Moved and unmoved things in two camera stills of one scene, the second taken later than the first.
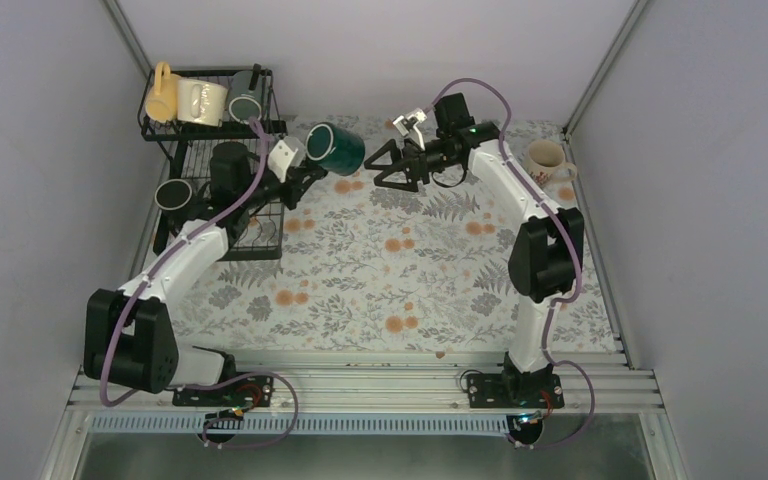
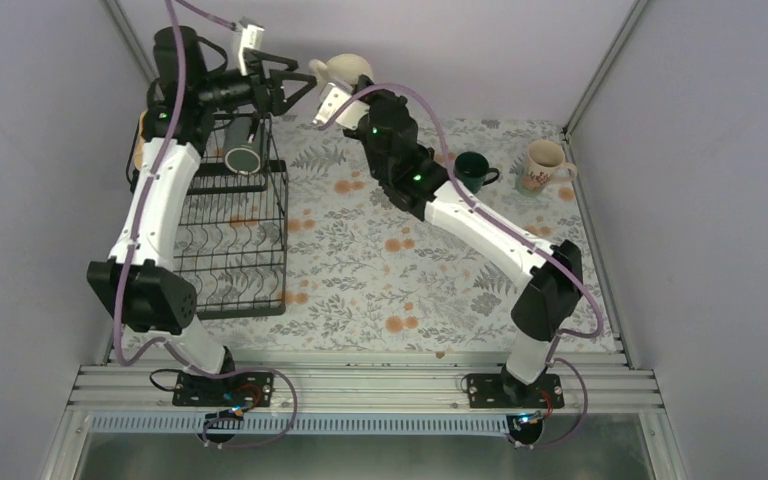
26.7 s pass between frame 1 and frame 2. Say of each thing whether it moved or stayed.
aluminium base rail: stayed
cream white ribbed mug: moved
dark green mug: moved
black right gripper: moved
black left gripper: moved
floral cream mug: stayed
